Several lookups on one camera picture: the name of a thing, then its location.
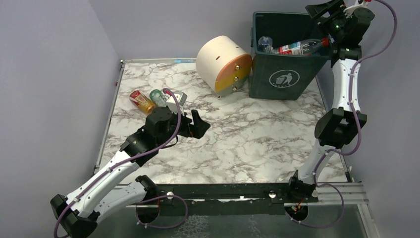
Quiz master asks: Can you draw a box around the clear bottle red label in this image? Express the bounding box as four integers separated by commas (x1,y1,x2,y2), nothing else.
270,38,330,56

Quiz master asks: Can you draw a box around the green tinted water bottle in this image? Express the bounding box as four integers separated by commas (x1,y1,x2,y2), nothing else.
150,89,168,107

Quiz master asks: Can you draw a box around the red label amber tea bottle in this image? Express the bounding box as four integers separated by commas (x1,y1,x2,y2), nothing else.
129,90,157,115

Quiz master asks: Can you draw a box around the cream orange yellow drawer unit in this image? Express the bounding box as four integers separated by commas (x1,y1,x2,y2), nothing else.
196,35,253,97

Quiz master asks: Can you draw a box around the crushed clear bottle pink label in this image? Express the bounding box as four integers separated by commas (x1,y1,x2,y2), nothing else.
257,36,273,53

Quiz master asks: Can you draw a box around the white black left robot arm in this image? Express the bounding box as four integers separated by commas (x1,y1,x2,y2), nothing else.
50,107,210,238

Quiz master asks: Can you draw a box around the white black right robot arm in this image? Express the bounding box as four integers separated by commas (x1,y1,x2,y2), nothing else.
288,0,374,199

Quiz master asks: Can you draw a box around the dark green plastic bin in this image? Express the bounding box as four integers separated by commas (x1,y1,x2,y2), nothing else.
249,12,330,101

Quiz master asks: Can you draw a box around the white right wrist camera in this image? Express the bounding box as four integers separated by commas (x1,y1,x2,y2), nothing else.
345,0,371,11

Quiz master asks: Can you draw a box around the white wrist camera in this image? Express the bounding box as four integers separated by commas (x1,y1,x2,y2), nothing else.
345,0,371,11
165,91,188,116

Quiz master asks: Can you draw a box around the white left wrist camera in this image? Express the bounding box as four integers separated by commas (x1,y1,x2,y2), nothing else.
165,91,188,116

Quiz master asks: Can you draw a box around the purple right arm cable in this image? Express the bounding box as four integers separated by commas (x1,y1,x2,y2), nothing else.
312,0,398,188

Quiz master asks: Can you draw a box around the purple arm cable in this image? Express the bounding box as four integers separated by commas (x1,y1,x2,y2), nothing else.
53,88,182,238
312,0,398,188

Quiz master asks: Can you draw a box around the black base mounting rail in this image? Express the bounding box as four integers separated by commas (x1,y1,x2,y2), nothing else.
135,183,300,221

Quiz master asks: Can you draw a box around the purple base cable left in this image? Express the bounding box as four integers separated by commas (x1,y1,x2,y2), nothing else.
135,194,189,230

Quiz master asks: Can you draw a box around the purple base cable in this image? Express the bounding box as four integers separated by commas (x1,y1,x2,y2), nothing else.
284,182,346,229
135,194,189,230

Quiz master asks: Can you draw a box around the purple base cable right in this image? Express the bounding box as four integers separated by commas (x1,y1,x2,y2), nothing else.
284,182,346,229

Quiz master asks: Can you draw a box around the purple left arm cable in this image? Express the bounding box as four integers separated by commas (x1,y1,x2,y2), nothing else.
53,88,182,238

